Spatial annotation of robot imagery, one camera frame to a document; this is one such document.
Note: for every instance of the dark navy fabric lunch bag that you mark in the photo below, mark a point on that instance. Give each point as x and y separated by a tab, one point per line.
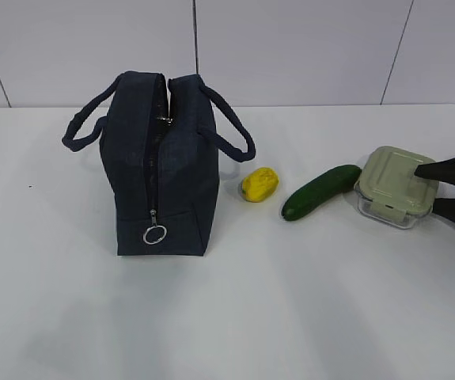
159	144

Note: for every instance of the glass container with green lid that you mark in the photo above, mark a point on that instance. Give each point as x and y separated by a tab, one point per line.
389	191

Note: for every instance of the green cucumber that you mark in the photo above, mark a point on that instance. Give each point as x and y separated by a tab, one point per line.
319	190

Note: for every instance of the yellow lemon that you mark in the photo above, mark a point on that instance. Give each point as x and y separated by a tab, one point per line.
259	185

